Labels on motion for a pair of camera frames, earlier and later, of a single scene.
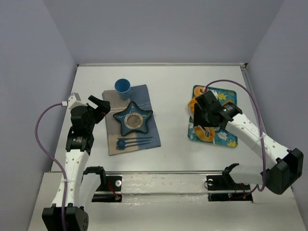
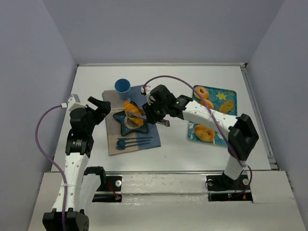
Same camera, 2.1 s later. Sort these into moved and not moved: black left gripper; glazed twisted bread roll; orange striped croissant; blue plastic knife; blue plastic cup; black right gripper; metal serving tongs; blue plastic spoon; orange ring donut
Moved: metal serving tongs; orange striped croissant; black right gripper
Not moved: blue plastic knife; glazed twisted bread roll; orange ring donut; blue plastic spoon; black left gripper; blue plastic cup
